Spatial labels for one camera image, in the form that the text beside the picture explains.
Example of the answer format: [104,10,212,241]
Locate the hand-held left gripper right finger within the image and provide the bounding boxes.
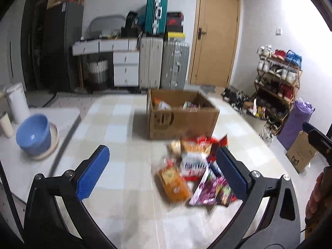
[207,146,302,249]

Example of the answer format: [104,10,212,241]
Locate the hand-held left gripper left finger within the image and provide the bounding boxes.
[23,145,117,249]

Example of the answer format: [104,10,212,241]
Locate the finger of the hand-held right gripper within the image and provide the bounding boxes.
[302,122,332,167]

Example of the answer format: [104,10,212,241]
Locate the dark red snack packet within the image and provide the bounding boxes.
[216,179,236,207]

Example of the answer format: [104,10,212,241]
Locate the purple snack packet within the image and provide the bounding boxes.
[189,168,221,206]

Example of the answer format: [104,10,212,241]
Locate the white and blue snack packet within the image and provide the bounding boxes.
[180,153,209,181]

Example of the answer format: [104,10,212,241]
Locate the red snack packets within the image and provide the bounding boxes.
[180,137,212,156]

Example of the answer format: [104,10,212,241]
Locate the orange snack packet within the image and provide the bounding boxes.
[156,161,192,204]

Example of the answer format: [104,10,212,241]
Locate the beige snack packet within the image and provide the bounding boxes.
[167,140,182,159]

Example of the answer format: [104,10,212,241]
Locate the large cardboard box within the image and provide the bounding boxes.
[146,88,220,140]

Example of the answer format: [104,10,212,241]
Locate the person's right hand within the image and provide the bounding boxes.
[305,166,332,238]

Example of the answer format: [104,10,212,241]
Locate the small cardboard box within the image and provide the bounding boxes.
[285,131,318,174]

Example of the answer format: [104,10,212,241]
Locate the purple rolled mat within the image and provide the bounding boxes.
[277,99,315,151]

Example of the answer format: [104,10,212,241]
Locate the large red snack packet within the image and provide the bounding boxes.
[207,134,229,161]

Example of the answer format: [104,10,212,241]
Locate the beige dish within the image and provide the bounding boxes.
[21,124,60,161]

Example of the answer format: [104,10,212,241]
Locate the white sneakers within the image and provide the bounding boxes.
[259,124,274,143]

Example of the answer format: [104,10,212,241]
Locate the shoe rack with shoes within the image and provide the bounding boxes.
[253,45,303,127]

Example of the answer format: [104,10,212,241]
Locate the blue plastic bowl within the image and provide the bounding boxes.
[16,114,51,156]

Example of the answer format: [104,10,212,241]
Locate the shoes on floor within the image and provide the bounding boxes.
[222,87,256,115]

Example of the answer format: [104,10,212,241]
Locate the pink packets in box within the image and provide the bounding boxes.
[183,101,205,109]

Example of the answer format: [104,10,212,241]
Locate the grey door mat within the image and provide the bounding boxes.
[184,84,223,96]

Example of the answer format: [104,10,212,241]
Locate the orange packet in box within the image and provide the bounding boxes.
[153,98,172,111]

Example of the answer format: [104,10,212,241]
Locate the striped laundry basket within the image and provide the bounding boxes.
[85,60,108,90]

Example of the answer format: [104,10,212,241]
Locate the white cup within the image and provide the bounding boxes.
[0,111,14,138]

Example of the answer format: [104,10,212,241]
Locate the white cylindrical bin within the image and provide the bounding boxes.
[6,83,30,123]

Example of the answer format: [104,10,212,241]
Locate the white desk with drawers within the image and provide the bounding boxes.
[72,38,140,91]

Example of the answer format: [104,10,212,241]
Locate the white suitcase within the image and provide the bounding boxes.
[139,36,164,90]

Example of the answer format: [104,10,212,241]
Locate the grey refrigerator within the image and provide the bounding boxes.
[44,1,85,92]

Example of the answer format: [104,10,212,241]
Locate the silver suitcase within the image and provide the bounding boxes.
[160,40,190,90]

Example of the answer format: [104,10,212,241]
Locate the black cabinet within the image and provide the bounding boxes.
[21,0,52,91]

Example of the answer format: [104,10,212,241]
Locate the grey oval mirror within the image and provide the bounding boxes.
[88,16,127,38]

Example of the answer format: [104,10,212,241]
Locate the wooden door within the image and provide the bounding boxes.
[188,0,242,87]

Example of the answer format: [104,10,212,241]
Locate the yellow and black box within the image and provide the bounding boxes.
[166,32,187,42]

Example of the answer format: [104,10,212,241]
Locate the white wardrobe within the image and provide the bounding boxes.
[0,0,26,89]

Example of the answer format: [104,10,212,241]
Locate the black bag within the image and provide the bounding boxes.
[122,12,146,38]

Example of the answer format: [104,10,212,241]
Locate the black and red shoe box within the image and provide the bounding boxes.
[166,12,184,33]

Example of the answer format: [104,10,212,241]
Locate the teal suitcase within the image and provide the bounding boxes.
[145,0,168,37]

